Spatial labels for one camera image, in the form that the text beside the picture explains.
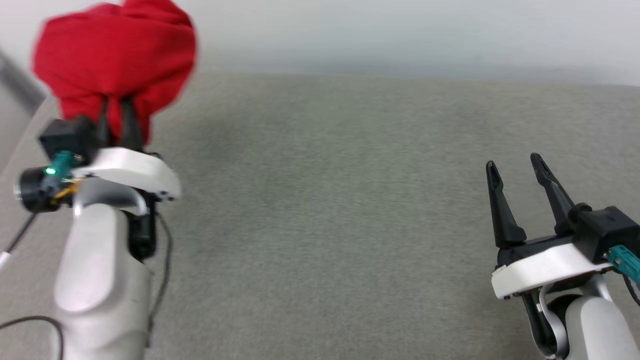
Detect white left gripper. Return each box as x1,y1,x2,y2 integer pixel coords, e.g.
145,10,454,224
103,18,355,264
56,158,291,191
74,97,182,202

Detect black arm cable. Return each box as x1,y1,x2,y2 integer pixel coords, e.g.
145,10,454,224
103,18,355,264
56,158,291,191
621,272,640,307
0,315,65,360

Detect black cylindrical left motor housing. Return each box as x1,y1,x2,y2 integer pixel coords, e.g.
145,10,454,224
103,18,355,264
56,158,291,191
14,167,57,214

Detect red garment with white trim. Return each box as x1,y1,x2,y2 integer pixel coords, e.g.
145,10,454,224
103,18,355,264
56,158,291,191
32,0,198,146

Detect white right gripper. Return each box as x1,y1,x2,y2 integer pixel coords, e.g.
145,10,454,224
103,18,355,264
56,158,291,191
485,152,614,301

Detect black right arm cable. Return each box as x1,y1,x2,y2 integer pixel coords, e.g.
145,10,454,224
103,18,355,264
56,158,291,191
621,272,640,307

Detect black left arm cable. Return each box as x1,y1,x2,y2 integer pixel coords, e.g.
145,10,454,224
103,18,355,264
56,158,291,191
0,315,65,360

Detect grey fabric sofa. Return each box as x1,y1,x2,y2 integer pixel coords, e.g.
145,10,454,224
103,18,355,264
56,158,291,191
0,72,640,360

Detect teal camera connector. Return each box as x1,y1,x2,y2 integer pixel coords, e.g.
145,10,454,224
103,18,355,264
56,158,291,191
46,151,83,182
604,244,640,282

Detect teal left camera connector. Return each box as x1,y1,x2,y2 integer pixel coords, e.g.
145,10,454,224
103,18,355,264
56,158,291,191
46,151,83,182

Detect teal right camera connector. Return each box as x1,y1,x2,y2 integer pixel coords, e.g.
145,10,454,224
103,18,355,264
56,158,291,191
604,244,640,282

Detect dark grey baseboard strip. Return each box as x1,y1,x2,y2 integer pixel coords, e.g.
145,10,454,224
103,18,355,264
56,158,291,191
0,49,48,113

